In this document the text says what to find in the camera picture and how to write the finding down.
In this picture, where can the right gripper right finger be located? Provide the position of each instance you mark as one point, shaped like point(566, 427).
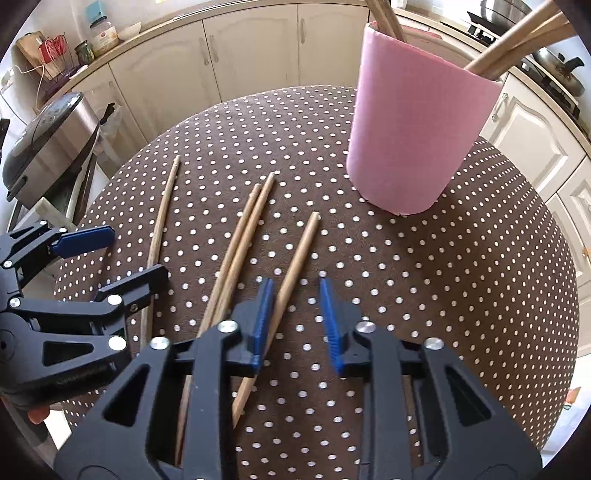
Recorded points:
point(425, 415)

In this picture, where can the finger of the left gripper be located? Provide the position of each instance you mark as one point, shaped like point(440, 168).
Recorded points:
point(111, 304)
point(30, 249)

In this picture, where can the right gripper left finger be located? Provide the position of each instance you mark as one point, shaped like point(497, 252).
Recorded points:
point(168, 414)

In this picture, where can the cream lower kitchen cabinets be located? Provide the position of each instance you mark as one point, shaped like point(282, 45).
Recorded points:
point(232, 49)

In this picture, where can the person's left hand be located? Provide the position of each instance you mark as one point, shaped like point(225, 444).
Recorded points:
point(38, 415)

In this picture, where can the silver rice cooker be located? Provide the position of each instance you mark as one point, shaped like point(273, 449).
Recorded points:
point(51, 149)

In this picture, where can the brown polka dot tablecloth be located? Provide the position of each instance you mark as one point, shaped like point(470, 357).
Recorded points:
point(486, 269)

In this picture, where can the wooden cutting board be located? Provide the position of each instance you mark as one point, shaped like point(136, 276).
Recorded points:
point(30, 46)

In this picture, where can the glass jar white lid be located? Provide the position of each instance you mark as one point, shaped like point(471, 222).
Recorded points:
point(104, 36)

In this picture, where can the white bowl on counter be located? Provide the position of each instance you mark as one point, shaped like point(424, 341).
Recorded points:
point(130, 31)

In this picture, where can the pink cylindrical utensil holder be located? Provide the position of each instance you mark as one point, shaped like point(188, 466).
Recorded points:
point(416, 118)

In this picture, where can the gas stove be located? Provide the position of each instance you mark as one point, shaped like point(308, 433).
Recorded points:
point(556, 29)

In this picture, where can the black wok on stove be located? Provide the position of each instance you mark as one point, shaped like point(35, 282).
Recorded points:
point(561, 69)

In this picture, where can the stainless steel stock pot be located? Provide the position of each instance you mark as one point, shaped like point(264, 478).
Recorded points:
point(504, 12)

